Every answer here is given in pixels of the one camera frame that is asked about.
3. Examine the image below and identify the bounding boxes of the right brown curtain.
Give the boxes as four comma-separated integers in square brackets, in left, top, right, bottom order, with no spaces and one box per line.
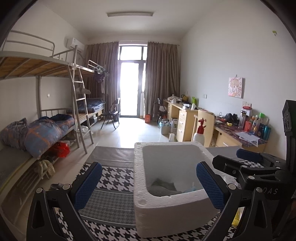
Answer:
[144,42,180,115]

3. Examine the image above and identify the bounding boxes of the yellow green wrapper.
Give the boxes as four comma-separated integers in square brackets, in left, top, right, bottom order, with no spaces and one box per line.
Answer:
[232,207,243,227]

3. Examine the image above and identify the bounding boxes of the white red spray bottle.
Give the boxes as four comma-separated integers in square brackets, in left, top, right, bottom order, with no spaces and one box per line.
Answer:
[192,118,206,145]

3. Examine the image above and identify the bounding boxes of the ceiling tube light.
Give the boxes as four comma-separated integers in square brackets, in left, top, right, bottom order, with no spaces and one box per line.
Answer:
[107,11,154,18]

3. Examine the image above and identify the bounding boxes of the left brown curtain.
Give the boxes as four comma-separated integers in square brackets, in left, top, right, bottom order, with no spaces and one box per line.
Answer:
[85,42,119,110]

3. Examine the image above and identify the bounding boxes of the white air conditioner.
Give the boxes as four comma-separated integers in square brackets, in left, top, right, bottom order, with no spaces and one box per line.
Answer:
[66,38,85,52]

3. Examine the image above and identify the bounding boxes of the white styrofoam box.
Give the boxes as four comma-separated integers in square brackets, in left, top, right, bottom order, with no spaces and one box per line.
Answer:
[133,141,241,239]

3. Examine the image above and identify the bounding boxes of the white bucket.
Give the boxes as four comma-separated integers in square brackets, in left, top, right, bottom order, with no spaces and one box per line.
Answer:
[159,120,171,136]

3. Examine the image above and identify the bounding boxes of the houndstooth table cloth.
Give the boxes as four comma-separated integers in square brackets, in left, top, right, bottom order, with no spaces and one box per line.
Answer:
[53,146,265,241]

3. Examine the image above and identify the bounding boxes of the red plastic bag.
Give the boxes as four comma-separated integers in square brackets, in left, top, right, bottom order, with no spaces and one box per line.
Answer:
[48,142,70,158]

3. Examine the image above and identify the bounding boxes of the wall picture calendar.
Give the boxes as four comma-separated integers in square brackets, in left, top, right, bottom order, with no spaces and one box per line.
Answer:
[228,77,243,98]

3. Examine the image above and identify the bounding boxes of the black folding chair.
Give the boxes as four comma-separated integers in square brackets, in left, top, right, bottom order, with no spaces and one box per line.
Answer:
[101,97,120,130]

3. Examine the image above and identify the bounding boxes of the balcony glass door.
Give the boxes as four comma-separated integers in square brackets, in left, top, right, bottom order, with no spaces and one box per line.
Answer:
[118,44,147,118]

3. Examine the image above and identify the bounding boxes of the metal bunk bed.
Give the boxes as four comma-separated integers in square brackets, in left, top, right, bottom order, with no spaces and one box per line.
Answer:
[1,30,102,196]

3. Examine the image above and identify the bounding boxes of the papers on desk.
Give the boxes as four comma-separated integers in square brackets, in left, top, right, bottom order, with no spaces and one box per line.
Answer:
[235,132,260,142]

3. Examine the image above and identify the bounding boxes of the teal bottle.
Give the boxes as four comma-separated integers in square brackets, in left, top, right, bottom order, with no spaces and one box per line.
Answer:
[263,126,271,141]

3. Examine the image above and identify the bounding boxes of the grey knitted soft cloth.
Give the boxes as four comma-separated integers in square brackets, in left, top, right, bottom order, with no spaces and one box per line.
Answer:
[147,178,182,197]

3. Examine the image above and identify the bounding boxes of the brown curtain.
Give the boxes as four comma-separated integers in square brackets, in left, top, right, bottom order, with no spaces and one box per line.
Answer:
[144,42,180,115]
[85,42,119,110]

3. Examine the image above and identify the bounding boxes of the orange bag on floor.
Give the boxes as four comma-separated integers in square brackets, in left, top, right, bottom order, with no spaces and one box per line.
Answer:
[144,114,151,123]

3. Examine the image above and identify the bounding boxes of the blue orange quilt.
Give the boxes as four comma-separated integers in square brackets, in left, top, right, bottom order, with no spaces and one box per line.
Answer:
[1,114,74,159]

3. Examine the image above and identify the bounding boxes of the wooden desk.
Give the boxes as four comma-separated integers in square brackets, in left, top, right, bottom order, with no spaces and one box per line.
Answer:
[164,100,267,153]

